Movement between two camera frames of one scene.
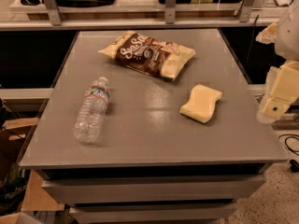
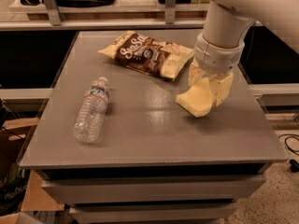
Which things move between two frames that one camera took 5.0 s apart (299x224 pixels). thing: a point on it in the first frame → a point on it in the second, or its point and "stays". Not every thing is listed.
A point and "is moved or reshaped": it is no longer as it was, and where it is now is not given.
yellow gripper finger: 282,91 → 217,60
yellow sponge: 202,104 is moved or reshaped
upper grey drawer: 143,190 stays
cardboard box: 36,198 stays
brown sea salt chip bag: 149,55 stays
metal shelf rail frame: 57,22 stays
